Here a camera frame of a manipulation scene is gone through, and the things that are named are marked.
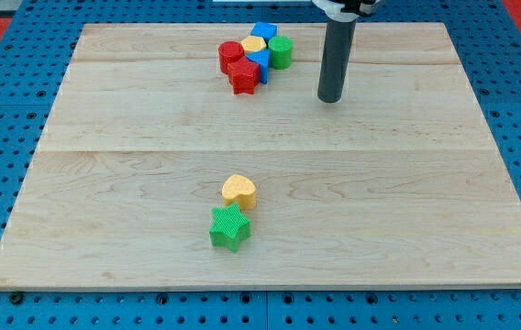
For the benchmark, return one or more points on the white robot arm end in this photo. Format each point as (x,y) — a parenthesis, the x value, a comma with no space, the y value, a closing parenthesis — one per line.
(347,10)

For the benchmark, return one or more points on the yellow heart block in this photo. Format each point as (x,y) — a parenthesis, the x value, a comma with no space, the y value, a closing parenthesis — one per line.
(240,190)

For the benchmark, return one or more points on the green star block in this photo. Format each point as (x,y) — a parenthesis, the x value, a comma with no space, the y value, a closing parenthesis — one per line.
(229,228)

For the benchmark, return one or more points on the red star block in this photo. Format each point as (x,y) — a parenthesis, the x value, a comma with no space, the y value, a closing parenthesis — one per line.
(243,75)

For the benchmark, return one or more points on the blue triangle block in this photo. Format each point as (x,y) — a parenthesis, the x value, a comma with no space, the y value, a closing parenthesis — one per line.
(262,58)

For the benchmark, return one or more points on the wooden board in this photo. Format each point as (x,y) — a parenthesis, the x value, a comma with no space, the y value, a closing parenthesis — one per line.
(397,186)

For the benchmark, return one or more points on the red cylinder block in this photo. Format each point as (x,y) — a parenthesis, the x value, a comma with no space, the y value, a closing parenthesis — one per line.
(228,52)

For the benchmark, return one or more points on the green cylinder block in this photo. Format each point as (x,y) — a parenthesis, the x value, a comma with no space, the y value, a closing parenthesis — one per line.
(281,49)

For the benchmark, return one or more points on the yellow hexagon block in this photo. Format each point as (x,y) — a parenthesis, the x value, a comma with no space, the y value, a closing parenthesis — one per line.
(252,44)

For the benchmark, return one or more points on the blue cube block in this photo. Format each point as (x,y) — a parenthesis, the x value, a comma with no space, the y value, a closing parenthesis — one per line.
(264,30)

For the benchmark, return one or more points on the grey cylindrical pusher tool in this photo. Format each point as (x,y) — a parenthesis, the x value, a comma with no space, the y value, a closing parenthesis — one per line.
(335,59)

